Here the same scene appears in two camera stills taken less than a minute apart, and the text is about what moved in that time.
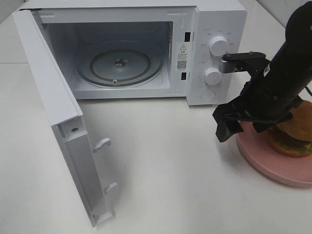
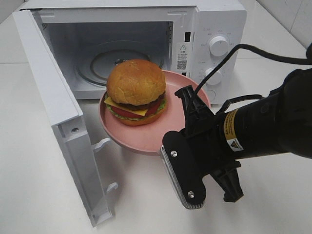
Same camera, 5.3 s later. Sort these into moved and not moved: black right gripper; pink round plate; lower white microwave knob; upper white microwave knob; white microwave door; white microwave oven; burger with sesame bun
Moved: pink round plate; burger with sesame bun; black right gripper
Not moved: white microwave oven; white microwave door; lower white microwave knob; upper white microwave knob
